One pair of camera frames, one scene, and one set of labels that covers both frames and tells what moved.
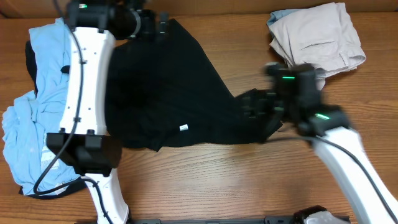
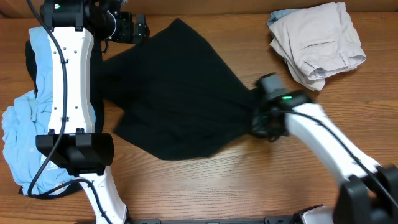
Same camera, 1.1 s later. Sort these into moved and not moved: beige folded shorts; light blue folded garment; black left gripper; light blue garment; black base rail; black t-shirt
Moved: black t-shirt; black left gripper
Not moved: light blue folded garment; beige folded shorts; black base rail; light blue garment
